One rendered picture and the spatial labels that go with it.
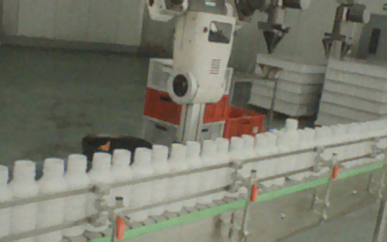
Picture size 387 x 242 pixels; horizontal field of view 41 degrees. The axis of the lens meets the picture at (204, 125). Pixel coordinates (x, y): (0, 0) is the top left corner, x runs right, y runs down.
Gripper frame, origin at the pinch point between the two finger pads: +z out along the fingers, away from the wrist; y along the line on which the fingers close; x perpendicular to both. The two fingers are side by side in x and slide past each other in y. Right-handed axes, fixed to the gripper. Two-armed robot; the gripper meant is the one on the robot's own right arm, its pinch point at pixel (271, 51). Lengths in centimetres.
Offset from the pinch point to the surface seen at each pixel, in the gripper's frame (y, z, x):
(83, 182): 15, 29, -83
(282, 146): 15.8, 27.6, -8.8
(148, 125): -189, 77, 132
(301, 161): 16.7, 33.5, 2.7
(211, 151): 15, 26, -43
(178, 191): 16, 35, -55
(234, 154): 15.2, 27.9, -32.4
